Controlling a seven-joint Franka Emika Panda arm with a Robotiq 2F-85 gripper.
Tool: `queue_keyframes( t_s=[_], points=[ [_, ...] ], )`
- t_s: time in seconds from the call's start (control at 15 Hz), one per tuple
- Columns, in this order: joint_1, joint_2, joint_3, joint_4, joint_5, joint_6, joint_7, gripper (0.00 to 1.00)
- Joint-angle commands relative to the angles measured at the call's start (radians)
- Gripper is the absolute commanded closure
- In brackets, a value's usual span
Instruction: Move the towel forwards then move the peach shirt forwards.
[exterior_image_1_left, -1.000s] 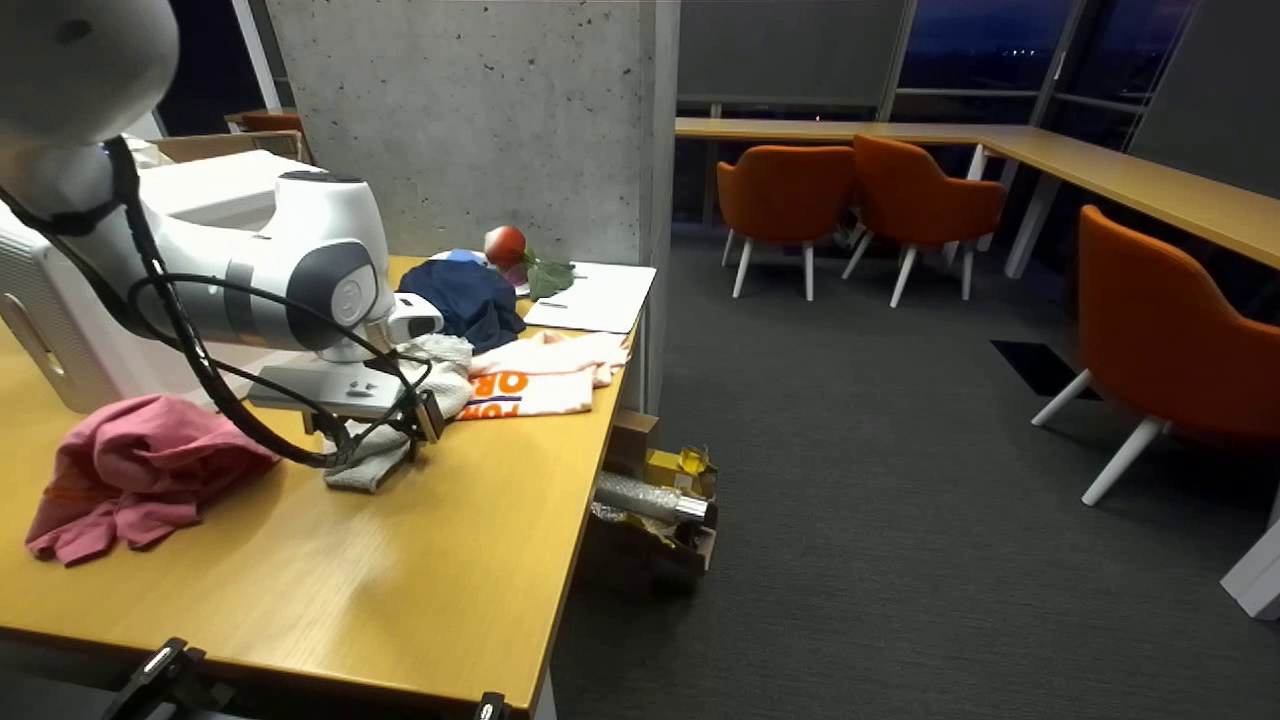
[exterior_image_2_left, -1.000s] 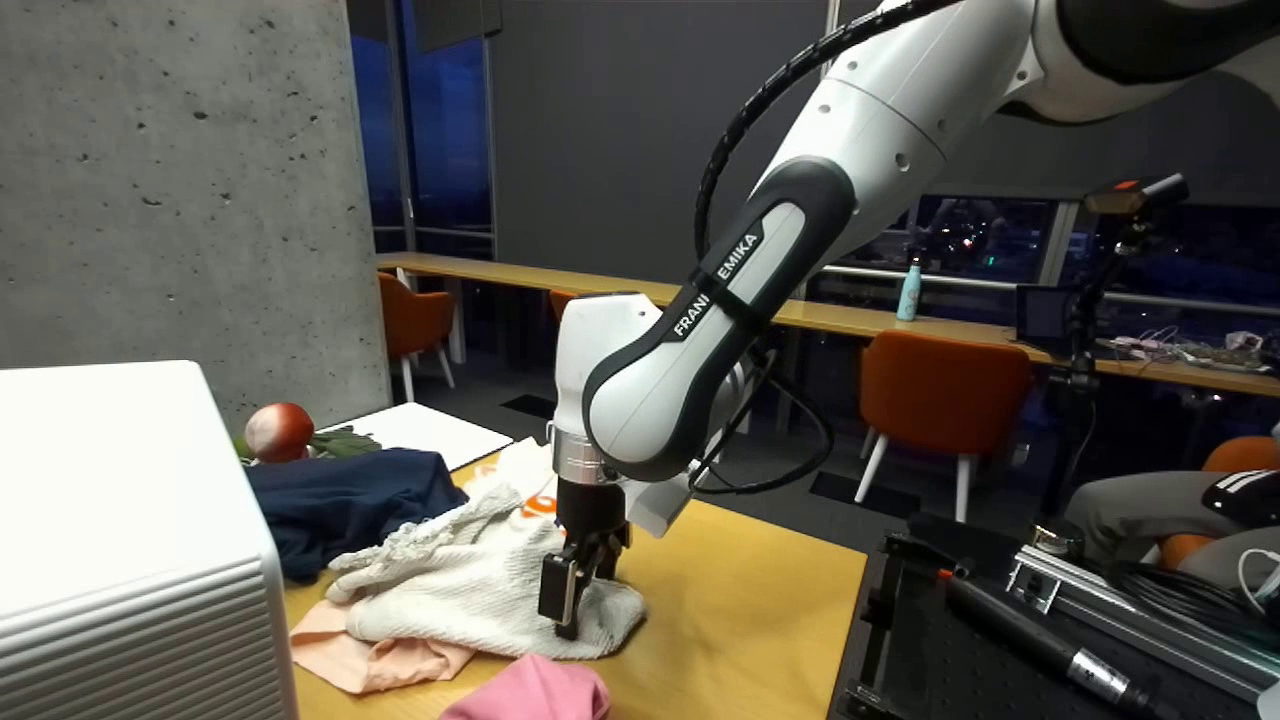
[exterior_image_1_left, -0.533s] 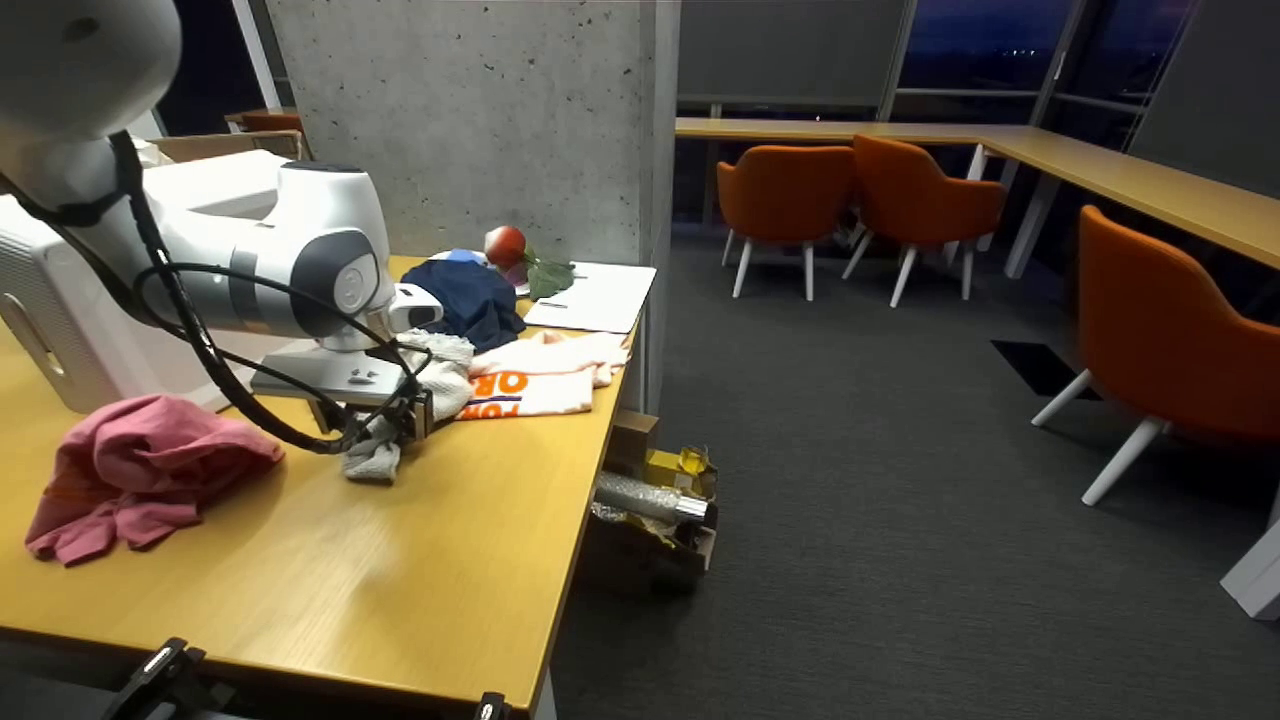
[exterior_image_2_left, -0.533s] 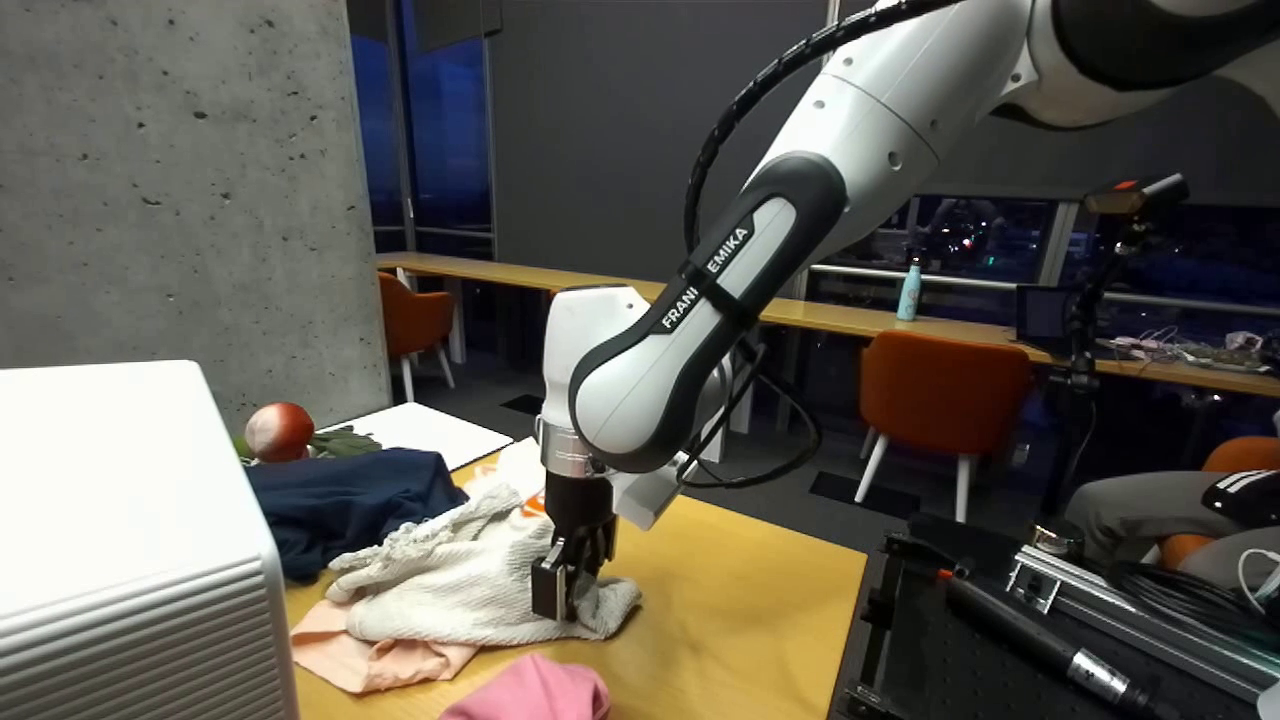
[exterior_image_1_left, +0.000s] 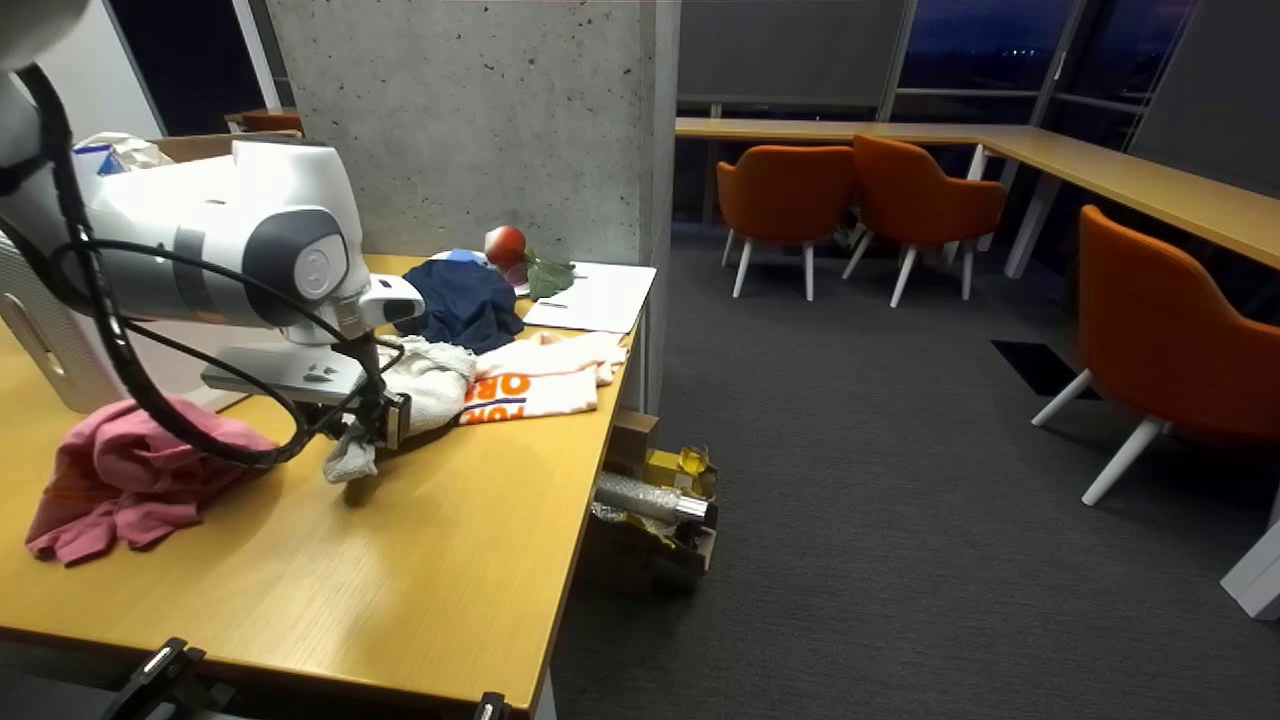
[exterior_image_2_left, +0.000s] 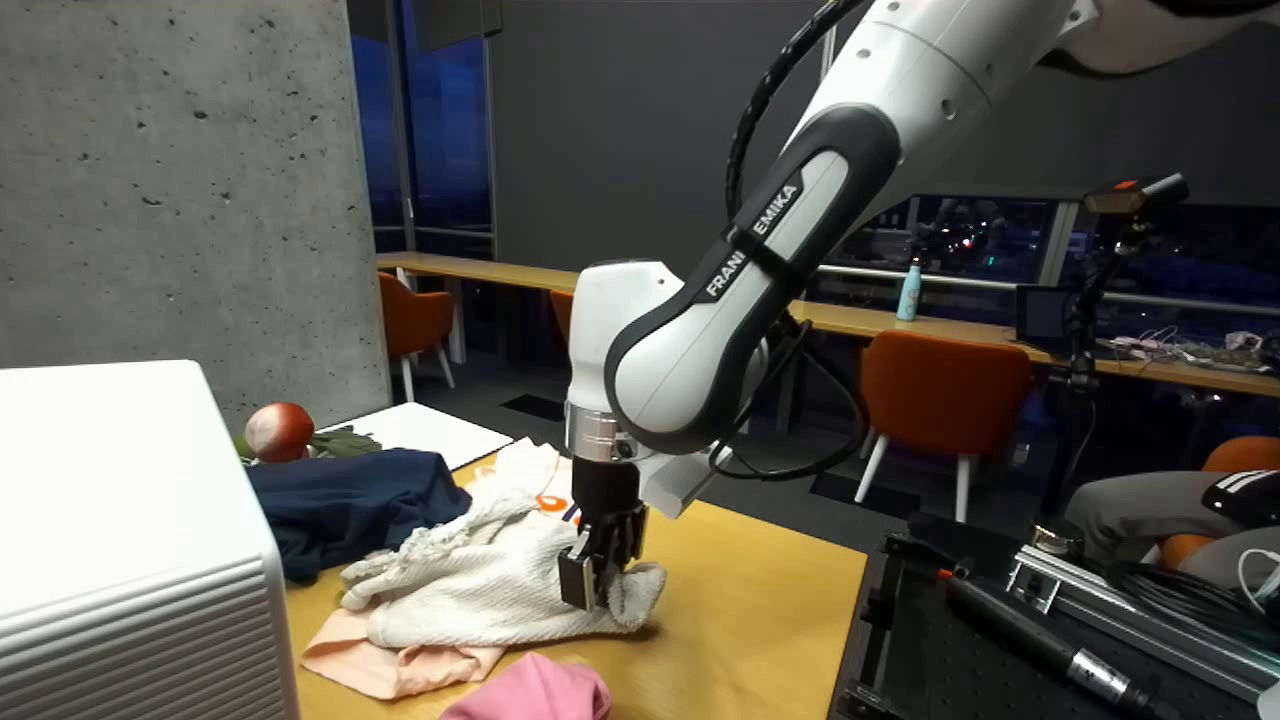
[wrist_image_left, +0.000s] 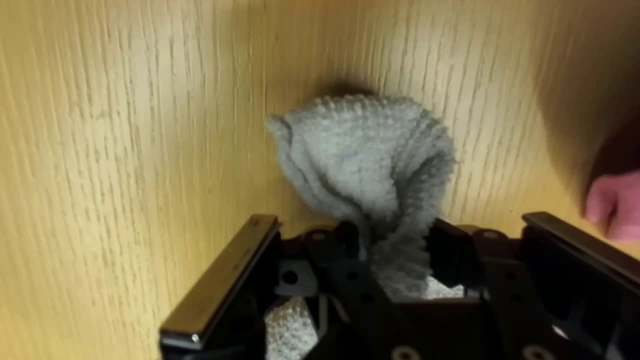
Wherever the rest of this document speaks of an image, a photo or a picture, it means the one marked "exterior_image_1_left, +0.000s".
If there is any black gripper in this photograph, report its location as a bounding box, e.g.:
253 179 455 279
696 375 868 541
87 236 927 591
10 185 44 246
302 327 413 462

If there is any pink cloth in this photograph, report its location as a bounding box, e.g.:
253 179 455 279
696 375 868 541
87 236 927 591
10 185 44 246
21 394 283 572

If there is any white furniture panel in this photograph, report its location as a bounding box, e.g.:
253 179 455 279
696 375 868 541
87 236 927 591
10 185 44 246
1216 511 1280 623

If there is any orange chair with white legs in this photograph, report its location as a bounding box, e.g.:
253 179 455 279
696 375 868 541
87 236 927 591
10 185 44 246
839 131 1010 313
710 141 856 304
1028 200 1280 511

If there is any peach shirt with orange print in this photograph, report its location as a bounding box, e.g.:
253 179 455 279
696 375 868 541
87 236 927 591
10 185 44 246
453 327 633 432

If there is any green leafy item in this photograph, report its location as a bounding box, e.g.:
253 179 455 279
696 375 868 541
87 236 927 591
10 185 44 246
519 250 578 301

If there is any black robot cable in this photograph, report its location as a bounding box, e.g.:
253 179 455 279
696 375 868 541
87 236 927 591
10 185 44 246
10 59 403 471

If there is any red ball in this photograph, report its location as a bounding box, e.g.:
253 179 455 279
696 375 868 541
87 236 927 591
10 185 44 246
478 220 533 273

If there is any metal tube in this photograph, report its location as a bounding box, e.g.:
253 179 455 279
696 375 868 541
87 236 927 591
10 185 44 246
593 471 721 532

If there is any white paper sheet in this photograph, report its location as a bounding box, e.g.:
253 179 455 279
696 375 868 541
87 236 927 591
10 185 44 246
519 260 659 336

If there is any white towel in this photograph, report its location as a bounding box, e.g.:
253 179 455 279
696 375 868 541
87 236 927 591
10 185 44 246
319 332 478 486

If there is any long wooden desk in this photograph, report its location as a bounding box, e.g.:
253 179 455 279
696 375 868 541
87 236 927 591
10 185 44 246
673 117 1036 153
976 125 1280 284

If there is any navy blue cloth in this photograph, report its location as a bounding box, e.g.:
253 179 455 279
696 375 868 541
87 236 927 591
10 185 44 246
393 254 526 357

